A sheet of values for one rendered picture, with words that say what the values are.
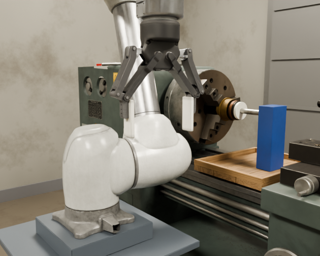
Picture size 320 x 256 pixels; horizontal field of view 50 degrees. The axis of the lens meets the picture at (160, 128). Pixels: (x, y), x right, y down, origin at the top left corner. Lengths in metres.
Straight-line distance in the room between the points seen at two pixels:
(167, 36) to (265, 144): 0.70
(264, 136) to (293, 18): 2.29
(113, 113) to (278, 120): 0.73
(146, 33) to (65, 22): 3.14
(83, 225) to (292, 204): 0.53
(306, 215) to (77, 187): 0.57
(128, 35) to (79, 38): 2.70
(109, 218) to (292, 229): 0.48
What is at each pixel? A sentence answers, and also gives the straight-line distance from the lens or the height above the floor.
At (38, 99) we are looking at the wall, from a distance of 3.61.
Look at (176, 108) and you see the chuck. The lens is 1.36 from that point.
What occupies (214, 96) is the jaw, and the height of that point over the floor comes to 1.13.
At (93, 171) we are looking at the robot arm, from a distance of 0.92.
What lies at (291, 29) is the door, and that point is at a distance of 3.42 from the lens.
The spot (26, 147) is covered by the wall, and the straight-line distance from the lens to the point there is 3.62.
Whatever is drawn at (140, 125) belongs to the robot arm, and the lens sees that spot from 1.01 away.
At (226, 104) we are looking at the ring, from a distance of 1.33.
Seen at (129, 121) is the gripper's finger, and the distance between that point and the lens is 0.63.
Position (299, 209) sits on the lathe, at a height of 0.90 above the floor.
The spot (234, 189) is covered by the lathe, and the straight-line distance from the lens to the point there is 1.20.
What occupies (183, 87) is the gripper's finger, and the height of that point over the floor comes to 1.19.
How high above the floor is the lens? 1.22
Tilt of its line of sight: 9 degrees down
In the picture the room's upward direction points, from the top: straight up
